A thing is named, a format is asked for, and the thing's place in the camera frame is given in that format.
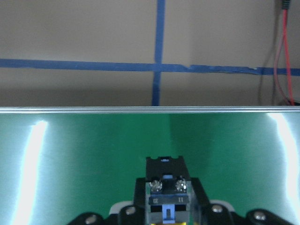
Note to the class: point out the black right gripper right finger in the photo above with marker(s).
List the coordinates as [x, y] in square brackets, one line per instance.
[207, 212]

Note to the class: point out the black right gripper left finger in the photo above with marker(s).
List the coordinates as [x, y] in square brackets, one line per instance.
[132, 213]

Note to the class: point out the green conveyor belt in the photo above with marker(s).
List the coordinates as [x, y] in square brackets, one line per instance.
[56, 163]

